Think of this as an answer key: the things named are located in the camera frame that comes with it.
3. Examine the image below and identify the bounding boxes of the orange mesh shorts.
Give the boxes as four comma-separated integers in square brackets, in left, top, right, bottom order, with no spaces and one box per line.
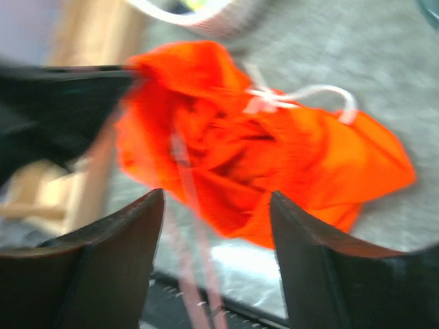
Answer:
[116,40,416,249]

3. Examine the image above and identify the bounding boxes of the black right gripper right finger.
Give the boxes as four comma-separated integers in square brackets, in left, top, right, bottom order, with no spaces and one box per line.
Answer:
[270,192,438,328]

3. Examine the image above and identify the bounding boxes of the white plastic laundry basket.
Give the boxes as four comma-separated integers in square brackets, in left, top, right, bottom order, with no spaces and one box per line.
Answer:
[128,1,268,38]

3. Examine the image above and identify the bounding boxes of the wooden clothes rack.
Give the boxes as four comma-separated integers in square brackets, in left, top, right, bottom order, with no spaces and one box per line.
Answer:
[1,1,145,235]

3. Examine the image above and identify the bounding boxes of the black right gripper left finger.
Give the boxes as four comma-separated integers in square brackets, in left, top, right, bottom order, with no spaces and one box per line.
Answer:
[1,188,164,328]

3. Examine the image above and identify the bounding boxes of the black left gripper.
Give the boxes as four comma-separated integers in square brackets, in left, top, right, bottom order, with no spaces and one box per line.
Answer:
[1,59,134,184]

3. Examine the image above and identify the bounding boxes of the pink wire hanger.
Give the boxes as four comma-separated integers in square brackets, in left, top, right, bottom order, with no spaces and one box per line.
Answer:
[97,108,228,328]

